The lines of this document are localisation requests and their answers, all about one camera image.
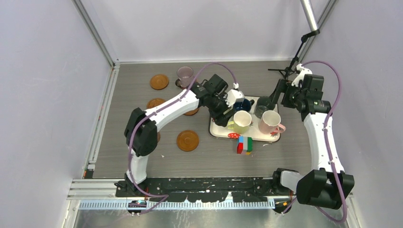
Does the silver pole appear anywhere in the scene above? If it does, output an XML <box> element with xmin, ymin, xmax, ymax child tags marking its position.
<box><xmin>300</xmin><ymin>0</ymin><xmax>319</xmax><ymax>32</ymax></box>

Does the dark blue mug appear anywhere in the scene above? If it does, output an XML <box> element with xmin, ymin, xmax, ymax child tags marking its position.
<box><xmin>233</xmin><ymin>98</ymin><xmax>255</xmax><ymax>112</ymax></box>

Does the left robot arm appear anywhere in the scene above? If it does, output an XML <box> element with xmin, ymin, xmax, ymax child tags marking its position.
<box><xmin>124</xmin><ymin>74</ymin><xmax>244</xmax><ymax>197</ymax></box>

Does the black camera tripod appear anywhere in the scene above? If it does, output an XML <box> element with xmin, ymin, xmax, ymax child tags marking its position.
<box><xmin>268</xmin><ymin>29</ymin><xmax>320</xmax><ymax>80</ymax></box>

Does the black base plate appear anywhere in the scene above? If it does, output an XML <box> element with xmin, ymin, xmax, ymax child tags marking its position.
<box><xmin>114</xmin><ymin>177</ymin><xmax>296</xmax><ymax>203</ymax></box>

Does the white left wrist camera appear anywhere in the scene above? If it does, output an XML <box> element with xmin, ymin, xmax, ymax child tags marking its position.
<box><xmin>226</xmin><ymin>89</ymin><xmax>244</xmax><ymax>107</ymax></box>

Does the dark green mug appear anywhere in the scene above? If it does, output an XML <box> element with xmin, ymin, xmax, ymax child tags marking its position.
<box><xmin>254</xmin><ymin>96</ymin><xmax>276</xmax><ymax>119</ymax></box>

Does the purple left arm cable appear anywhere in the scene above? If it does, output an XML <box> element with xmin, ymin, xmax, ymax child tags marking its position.
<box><xmin>126</xmin><ymin>62</ymin><xmax>239</xmax><ymax>216</ymax></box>

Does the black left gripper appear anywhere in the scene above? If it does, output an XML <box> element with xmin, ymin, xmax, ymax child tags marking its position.
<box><xmin>208</xmin><ymin>94</ymin><xmax>237</xmax><ymax>127</ymax></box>

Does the pink mug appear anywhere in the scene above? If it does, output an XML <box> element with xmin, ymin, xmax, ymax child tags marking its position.
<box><xmin>258</xmin><ymin>110</ymin><xmax>286</xmax><ymax>134</ymax></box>

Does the cream tray with black rim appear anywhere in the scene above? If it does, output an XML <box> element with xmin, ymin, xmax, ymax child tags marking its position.
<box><xmin>209</xmin><ymin>103</ymin><xmax>281</xmax><ymax>143</ymax></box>

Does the aluminium front rail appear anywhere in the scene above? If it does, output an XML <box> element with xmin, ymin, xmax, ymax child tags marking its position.
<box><xmin>67</xmin><ymin>177</ymin><xmax>296</xmax><ymax>213</ymax></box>

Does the multicolour toy brick block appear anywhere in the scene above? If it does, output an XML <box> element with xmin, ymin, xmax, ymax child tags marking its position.
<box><xmin>236</xmin><ymin>136</ymin><xmax>253</xmax><ymax>155</ymax></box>

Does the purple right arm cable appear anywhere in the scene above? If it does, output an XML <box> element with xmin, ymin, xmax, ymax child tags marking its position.
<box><xmin>281</xmin><ymin>60</ymin><xmax>348</xmax><ymax>224</ymax></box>

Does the lilac mug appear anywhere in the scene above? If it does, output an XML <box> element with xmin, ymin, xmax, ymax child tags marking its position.
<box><xmin>177</xmin><ymin>66</ymin><xmax>193</xmax><ymax>80</ymax></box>

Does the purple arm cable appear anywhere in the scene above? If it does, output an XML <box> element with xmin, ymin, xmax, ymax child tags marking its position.
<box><xmin>281</xmin><ymin>60</ymin><xmax>348</xmax><ymax>224</ymax></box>
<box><xmin>126</xmin><ymin>62</ymin><xmax>239</xmax><ymax>216</ymax></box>

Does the cream mug yellow handle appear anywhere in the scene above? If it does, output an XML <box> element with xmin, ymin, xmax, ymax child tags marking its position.
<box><xmin>227</xmin><ymin>110</ymin><xmax>252</xmax><ymax>134</ymax></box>

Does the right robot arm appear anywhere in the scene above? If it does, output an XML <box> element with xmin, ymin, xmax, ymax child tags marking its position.
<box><xmin>270</xmin><ymin>74</ymin><xmax>355</xmax><ymax>209</ymax></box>

